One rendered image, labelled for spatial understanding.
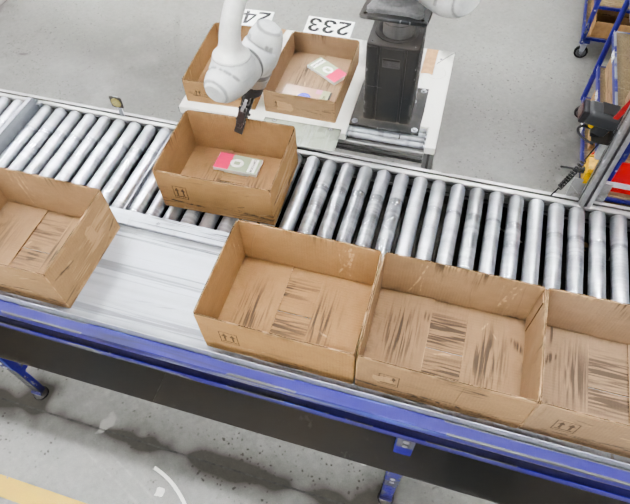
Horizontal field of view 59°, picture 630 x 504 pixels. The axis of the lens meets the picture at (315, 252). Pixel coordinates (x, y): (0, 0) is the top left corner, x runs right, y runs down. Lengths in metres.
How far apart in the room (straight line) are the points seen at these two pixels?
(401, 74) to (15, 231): 1.32
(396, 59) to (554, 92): 1.85
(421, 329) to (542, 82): 2.50
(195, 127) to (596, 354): 1.44
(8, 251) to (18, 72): 2.44
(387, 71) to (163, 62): 2.14
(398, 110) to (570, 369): 1.09
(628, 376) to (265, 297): 0.92
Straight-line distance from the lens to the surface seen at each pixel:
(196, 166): 2.03
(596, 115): 1.82
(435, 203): 1.89
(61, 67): 4.07
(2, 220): 1.93
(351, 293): 1.50
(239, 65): 1.55
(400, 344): 1.44
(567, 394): 1.48
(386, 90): 2.04
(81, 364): 1.86
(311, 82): 2.30
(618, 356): 1.58
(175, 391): 1.73
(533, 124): 3.42
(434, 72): 2.39
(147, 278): 1.62
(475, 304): 1.51
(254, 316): 1.48
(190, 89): 2.26
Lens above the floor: 2.18
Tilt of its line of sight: 55 degrees down
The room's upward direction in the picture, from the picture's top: 3 degrees counter-clockwise
